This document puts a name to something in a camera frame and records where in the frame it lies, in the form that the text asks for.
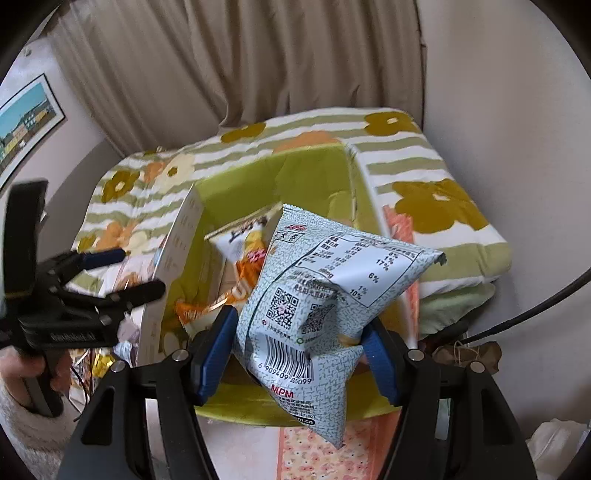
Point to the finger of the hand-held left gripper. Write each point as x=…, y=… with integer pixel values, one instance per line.
x=138, y=291
x=104, y=260

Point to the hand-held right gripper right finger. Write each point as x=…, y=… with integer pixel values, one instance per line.
x=381, y=367

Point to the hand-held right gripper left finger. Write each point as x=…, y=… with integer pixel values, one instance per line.
x=216, y=357

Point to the pale speckled snack packet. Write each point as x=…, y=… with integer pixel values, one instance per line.
x=323, y=277

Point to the person's left forearm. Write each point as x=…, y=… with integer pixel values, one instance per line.
x=32, y=438

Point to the person's left hand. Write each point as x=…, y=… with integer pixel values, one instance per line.
x=16, y=369

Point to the yellow foil wrapper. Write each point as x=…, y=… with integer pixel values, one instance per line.
x=100, y=365

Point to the brown paper bag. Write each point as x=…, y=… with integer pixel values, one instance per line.
x=466, y=357

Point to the orange snack packet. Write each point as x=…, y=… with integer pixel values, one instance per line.
x=244, y=277

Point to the white yellow snack packet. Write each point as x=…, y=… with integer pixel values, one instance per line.
x=233, y=240

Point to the white plastic bag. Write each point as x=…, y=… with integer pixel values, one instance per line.
x=558, y=447

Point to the striped floral blanket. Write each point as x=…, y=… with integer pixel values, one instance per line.
x=415, y=161

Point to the beige curtain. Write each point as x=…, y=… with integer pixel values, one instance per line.
x=231, y=60

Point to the framed wall picture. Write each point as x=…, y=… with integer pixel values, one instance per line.
x=23, y=124

